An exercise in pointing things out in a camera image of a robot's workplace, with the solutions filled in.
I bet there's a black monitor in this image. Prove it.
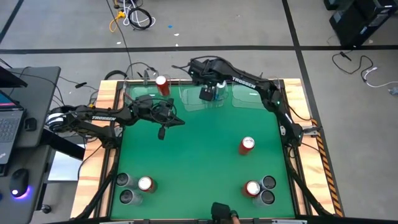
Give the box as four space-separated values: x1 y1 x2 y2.
0 66 28 88

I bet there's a red soda can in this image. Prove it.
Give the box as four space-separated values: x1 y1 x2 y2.
154 75 171 97
238 136 256 156
137 175 159 194
241 180 261 198

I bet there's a thin black cable arc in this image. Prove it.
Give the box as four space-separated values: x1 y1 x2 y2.
125 61 160 79

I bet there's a black floor cable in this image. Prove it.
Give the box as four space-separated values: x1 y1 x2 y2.
331 50 374 83

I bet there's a white board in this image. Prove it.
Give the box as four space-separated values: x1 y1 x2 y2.
48 151 83 182

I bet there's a white coiled cable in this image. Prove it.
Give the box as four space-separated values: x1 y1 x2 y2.
122 0 156 27

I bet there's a green table mat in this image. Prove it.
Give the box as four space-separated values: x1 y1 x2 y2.
110 82 295 220

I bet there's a thick black cable loop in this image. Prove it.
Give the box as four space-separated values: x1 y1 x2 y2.
103 70 128 81

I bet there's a black computer tower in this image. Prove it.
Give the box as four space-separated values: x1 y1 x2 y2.
323 0 398 48

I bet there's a black office desk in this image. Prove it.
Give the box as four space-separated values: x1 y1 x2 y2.
0 66 86 224

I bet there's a long thin black cable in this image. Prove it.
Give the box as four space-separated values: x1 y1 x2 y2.
104 0 134 78

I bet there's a black computer mouse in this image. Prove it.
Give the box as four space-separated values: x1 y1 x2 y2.
8 167 31 200

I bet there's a clear plastic bin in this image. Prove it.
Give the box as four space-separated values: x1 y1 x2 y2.
175 76 229 108
119 77 171 111
231 74 282 110

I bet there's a black adapter box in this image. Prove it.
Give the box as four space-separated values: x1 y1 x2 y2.
24 117 37 132

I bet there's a yellow black hazard tape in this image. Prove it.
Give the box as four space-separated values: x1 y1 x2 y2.
310 118 345 218

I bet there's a white floor cable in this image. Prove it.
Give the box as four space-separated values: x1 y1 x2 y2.
360 65 398 89

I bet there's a black metal rig frame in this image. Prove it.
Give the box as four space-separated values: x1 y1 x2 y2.
74 79 343 224

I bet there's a black coiled cable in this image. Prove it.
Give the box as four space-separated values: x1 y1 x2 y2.
127 6 153 31

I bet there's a white soda can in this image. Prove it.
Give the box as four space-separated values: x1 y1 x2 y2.
252 189 276 208
119 189 144 207
259 175 277 191
115 172 139 190

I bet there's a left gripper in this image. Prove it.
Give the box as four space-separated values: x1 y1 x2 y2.
149 100 186 128

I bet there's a black laptop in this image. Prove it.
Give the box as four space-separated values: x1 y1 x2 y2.
0 90 25 166

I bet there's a yellow cable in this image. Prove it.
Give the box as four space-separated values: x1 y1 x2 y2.
108 10 126 34

